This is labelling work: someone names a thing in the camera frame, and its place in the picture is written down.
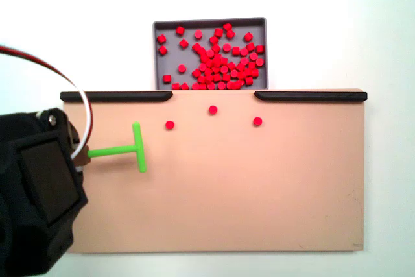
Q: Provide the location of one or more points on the green T-shaped pusher tool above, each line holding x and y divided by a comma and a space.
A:
113, 151

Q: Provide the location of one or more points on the red cylindrical granule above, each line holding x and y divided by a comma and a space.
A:
239, 84
255, 72
196, 73
175, 86
260, 49
209, 63
250, 46
209, 78
244, 52
216, 48
224, 69
162, 50
227, 27
251, 65
167, 78
244, 61
226, 77
221, 85
241, 75
204, 59
226, 47
236, 51
257, 121
196, 46
196, 86
234, 73
259, 62
180, 30
249, 80
182, 68
213, 110
208, 71
218, 32
202, 51
161, 39
231, 85
198, 34
240, 67
231, 65
202, 86
169, 125
211, 86
202, 67
201, 79
248, 37
223, 61
210, 53
184, 86
253, 56
230, 34
183, 43
213, 40
217, 78
216, 69
217, 58

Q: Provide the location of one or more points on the tan rectangular work board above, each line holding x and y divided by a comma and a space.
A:
227, 173

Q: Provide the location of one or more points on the grey rectangular tray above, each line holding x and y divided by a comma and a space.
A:
172, 59

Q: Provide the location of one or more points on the black edge rail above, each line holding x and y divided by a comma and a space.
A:
311, 96
129, 96

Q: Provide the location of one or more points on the brown tool mount block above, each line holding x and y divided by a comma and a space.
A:
85, 157

